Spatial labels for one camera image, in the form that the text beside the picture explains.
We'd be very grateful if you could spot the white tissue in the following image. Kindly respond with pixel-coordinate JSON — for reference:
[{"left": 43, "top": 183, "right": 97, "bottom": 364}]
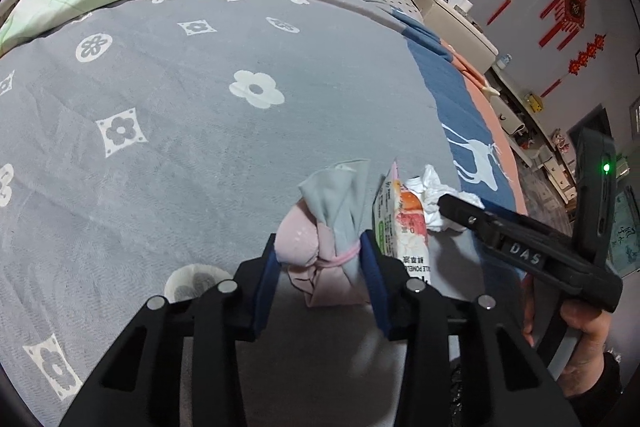
[{"left": 402, "top": 164, "right": 486, "bottom": 235}]

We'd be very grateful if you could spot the person's right forearm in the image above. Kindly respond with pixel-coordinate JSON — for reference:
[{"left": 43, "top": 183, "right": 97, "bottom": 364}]
[{"left": 565, "top": 352, "right": 623, "bottom": 418}]

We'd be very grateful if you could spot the orange white snack packet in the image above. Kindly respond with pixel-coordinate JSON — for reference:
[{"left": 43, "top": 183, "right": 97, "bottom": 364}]
[{"left": 372, "top": 161, "right": 432, "bottom": 303}]

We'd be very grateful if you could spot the person's right hand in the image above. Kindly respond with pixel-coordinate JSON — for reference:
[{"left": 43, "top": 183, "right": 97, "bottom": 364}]
[{"left": 557, "top": 302, "right": 613, "bottom": 395}]

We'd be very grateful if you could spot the cream nightstand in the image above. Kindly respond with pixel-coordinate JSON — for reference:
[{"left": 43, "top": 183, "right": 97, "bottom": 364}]
[{"left": 404, "top": 0, "right": 501, "bottom": 70}]

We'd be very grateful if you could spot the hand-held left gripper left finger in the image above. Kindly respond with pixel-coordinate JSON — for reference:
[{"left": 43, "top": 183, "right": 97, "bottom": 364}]
[{"left": 59, "top": 233, "right": 278, "bottom": 427}]

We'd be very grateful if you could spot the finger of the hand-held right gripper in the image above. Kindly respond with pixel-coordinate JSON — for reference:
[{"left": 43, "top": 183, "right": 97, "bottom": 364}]
[{"left": 437, "top": 193, "right": 501, "bottom": 253}]

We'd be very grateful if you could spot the flat screen television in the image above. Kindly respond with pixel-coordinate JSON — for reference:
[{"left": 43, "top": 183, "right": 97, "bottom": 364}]
[{"left": 562, "top": 104, "right": 612, "bottom": 168}]

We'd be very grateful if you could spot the black plastic bag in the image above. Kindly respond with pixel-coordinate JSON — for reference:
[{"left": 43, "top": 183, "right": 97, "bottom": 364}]
[{"left": 449, "top": 364, "right": 473, "bottom": 408}]

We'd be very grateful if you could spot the pink grey cloth bundle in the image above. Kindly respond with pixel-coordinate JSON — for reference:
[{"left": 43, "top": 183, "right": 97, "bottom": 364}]
[{"left": 276, "top": 159, "right": 373, "bottom": 309}]

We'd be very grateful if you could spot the red square tasselled ornament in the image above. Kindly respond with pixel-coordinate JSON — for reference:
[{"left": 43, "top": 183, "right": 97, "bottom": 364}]
[{"left": 537, "top": 0, "right": 590, "bottom": 52}]

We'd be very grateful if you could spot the cream tv cabinet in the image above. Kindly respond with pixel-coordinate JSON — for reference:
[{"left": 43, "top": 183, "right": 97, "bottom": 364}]
[{"left": 487, "top": 67, "right": 581, "bottom": 208}]

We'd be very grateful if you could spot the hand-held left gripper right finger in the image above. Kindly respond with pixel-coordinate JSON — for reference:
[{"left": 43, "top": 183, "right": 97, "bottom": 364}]
[{"left": 357, "top": 229, "right": 583, "bottom": 427}]

